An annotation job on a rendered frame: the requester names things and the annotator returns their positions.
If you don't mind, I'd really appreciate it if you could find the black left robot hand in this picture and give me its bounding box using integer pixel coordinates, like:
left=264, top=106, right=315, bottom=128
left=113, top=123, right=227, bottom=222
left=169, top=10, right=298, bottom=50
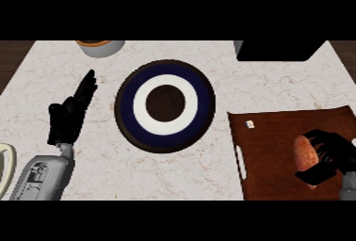
left=45, top=69, right=100, bottom=146

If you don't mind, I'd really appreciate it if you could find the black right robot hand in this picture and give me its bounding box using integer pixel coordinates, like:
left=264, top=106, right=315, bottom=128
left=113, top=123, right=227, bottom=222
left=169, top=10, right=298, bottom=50
left=295, top=128, right=356, bottom=186

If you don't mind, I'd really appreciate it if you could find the orange sweet potato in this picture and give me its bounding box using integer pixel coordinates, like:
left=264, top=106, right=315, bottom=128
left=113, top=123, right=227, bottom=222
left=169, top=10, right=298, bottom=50
left=292, top=135, right=320, bottom=190

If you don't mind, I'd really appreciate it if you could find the brown wooden tray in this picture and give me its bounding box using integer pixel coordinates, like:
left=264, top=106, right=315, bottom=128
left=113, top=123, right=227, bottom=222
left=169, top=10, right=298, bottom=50
left=225, top=105, right=356, bottom=201

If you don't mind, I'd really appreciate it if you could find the blue and white plate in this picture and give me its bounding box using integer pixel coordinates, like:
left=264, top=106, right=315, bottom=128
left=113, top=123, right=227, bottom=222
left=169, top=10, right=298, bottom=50
left=113, top=59, right=216, bottom=154

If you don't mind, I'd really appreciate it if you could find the pale cream rimmed dish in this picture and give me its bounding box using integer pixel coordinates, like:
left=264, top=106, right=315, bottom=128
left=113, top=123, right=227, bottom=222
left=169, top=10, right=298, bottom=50
left=0, top=143, right=17, bottom=200

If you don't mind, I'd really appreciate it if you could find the grey pot with orange rim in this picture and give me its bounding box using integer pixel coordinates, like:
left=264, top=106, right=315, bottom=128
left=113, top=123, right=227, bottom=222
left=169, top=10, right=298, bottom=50
left=75, top=40, right=126, bottom=59

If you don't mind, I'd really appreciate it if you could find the black appliance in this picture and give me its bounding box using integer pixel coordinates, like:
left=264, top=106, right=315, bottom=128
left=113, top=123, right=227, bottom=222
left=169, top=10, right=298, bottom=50
left=233, top=40, right=327, bottom=62

